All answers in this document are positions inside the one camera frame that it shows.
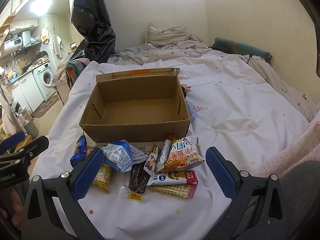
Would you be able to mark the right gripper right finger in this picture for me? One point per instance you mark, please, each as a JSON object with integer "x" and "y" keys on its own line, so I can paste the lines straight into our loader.
{"x": 257, "y": 209}

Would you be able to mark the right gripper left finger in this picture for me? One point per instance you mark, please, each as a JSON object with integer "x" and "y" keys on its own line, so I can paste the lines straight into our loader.
{"x": 40, "y": 217}

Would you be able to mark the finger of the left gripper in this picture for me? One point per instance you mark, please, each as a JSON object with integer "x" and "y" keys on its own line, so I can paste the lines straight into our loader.
{"x": 11, "y": 142}

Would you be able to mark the yellow biscuit snack bag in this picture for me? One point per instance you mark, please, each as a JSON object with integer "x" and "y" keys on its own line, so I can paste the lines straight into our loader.
{"x": 102, "y": 179}

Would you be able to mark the dark blue chip bag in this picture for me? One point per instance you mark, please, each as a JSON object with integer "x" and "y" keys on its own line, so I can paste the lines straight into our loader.
{"x": 80, "y": 150}

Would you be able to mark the beige pink wafer packet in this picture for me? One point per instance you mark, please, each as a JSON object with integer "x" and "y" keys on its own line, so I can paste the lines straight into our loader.
{"x": 186, "y": 191}

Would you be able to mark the white red food packet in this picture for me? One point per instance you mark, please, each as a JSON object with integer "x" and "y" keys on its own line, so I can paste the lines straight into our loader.
{"x": 173, "y": 178}

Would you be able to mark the blue white snack bag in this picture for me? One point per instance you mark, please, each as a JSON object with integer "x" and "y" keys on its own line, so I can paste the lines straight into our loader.
{"x": 121, "y": 155}

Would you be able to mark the dark brown jerky packet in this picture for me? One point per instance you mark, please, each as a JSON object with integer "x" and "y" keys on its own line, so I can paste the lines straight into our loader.
{"x": 139, "y": 178}

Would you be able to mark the Easy Life chicken snack bag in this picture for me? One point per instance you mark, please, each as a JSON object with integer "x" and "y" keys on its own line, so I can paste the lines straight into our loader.
{"x": 183, "y": 155}

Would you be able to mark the brown chocolate bar wrapper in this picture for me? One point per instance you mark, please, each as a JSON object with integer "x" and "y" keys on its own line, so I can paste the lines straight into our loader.
{"x": 151, "y": 162}

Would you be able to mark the white red milk tea sachet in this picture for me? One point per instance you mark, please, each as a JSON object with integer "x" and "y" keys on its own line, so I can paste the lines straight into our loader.
{"x": 163, "y": 156}

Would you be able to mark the person's left hand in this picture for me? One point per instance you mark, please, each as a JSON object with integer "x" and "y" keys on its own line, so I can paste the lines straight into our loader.
{"x": 11, "y": 206}

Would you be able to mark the grey trash bin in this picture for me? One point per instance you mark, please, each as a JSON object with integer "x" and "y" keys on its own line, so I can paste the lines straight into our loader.
{"x": 31, "y": 128}

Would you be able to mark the white kitchen cabinet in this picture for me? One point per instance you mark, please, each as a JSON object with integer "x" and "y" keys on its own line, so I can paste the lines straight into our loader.
{"x": 26, "y": 92}

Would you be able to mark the white washing machine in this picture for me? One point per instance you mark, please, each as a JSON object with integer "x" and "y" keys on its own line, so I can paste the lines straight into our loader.
{"x": 43, "y": 76}

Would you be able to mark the pink dotted blanket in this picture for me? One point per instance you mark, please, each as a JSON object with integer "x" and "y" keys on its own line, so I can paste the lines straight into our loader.
{"x": 303, "y": 149}

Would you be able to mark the white printed bed sheet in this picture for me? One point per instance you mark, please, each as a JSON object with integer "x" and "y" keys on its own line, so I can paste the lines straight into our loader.
{"x": 220, "y": 101}

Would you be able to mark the brown cardboard box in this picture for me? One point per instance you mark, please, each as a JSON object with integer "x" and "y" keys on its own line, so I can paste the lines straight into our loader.
{"x": 141, "y": 105}

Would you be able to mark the black plastic garbage bag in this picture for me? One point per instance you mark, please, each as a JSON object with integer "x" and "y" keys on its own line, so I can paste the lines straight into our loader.
{"x": 92, "y": 21}

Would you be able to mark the green rolled mat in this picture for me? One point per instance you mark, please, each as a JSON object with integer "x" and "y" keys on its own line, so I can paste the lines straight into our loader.
{"x": 232, "y": 47}

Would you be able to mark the floral grey duvet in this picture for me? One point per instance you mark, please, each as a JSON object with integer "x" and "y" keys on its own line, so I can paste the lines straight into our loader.
{"x": 147, "y": 53}

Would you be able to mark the striped pillow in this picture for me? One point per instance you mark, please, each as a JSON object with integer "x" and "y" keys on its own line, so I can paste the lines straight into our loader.
{"x": 162, "y": 37}

